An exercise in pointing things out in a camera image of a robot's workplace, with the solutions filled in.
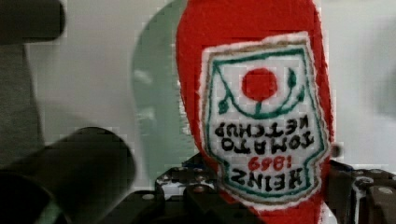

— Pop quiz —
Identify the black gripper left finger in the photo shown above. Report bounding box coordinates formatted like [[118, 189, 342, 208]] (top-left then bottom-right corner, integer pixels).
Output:
[[102, 154, 265, 224]]

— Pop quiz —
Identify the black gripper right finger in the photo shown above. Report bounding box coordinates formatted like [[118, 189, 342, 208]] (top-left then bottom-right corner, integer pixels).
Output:
[[325, 160, 396, 224]]

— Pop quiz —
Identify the red plush ketchup bottle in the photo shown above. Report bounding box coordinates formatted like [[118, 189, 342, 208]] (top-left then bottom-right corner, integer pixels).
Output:
[[176, 0, 332, 224]]

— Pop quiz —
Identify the green perforated strainer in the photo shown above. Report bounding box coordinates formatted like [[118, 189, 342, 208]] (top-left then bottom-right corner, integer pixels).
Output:
[[132, 0, 196, 179]]

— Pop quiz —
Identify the black round pot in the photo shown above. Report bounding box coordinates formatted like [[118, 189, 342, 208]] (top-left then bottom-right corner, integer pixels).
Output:
[[1, 127, 134, 224]]

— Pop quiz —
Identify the black square container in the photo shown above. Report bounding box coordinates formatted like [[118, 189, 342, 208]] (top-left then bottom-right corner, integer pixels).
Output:
[[0, 0, 66, 45]]

